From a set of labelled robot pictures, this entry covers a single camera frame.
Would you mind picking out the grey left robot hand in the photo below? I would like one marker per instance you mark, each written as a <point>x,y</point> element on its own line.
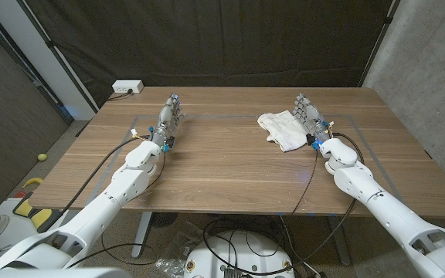
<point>165,117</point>

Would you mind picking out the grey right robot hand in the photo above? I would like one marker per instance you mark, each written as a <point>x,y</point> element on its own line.
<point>312,117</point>

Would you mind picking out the white cloth rag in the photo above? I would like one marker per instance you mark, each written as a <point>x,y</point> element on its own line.
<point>284,129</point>

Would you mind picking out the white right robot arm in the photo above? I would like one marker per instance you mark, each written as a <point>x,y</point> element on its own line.
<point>381,204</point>

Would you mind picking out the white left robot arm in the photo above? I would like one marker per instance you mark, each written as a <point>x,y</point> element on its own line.
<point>102,204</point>

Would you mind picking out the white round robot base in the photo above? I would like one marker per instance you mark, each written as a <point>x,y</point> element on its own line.
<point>242,256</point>

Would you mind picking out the white power strip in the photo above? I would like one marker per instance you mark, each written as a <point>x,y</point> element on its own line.
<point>128,86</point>

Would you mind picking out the black backdrop curtain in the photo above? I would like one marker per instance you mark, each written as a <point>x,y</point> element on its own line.
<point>222,38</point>

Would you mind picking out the black round floor fan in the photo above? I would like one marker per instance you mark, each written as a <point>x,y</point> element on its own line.
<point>164,219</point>

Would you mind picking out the black backdrop stand pole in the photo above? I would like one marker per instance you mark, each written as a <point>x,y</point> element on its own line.
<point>379,40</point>
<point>54,48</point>

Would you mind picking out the white table leg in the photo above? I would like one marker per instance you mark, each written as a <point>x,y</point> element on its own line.
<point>143,231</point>

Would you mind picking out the grey table leg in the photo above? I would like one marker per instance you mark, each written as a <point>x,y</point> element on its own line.
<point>338,239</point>

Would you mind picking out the yellow ball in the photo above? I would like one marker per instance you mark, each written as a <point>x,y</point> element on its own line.
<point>42,157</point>

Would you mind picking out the clear plastic bag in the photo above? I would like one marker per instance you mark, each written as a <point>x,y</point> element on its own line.
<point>176,255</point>

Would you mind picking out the yellow banana toy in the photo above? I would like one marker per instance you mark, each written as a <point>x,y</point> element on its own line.
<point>33,180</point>

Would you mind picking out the yellow and black pad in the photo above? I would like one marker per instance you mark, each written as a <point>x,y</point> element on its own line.
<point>41,217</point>

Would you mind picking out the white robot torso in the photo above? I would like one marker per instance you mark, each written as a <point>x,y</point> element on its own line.
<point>52,273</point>

